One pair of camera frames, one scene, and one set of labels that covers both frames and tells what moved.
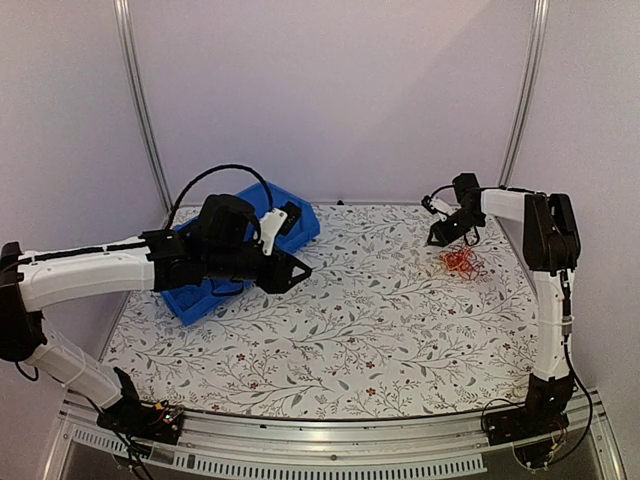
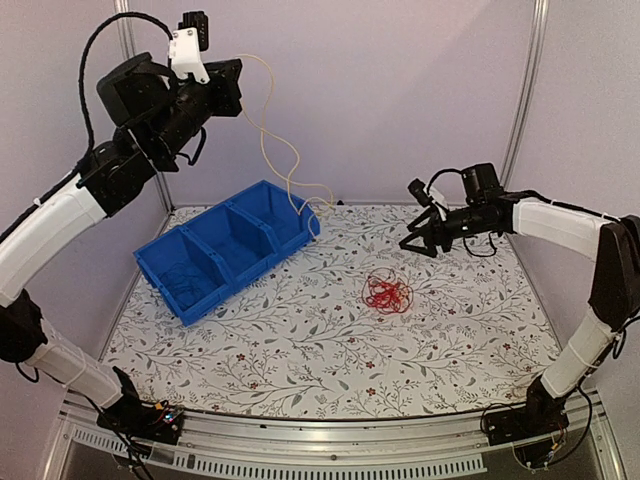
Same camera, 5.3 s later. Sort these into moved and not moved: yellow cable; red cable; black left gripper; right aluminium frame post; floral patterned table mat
Moved: black left gripper; yellow cable; red cable
Not moved: floral patterned table mat; right aluminium frame post
